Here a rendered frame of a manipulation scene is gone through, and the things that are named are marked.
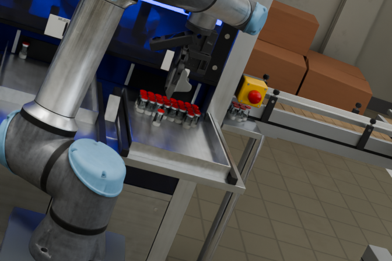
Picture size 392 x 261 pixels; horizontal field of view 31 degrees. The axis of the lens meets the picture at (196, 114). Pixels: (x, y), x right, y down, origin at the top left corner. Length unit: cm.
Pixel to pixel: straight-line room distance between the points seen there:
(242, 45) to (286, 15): 353
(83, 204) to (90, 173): 6
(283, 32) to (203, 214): 242
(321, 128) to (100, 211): 117
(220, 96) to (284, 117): 29
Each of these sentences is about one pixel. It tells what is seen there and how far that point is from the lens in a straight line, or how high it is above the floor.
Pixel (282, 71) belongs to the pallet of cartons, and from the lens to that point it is 534.
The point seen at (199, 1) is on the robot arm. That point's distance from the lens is 135.
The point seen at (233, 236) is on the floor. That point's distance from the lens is 347.
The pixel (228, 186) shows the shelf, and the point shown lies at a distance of 179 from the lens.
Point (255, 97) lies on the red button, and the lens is 210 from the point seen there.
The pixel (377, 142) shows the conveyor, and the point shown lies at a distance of 247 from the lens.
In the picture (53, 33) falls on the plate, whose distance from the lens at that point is 201.
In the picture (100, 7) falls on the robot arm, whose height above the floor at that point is 127.
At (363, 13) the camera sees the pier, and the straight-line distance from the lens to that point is 622.
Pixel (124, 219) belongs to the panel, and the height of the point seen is 48.
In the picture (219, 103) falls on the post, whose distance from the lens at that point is 212.
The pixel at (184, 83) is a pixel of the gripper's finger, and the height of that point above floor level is 103.
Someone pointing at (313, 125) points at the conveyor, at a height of 92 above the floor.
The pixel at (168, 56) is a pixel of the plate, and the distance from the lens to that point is 204.
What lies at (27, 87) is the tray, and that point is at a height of 88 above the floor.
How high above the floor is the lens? 160
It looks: 20 degrees down
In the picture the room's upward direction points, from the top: 22 degrees clockwise
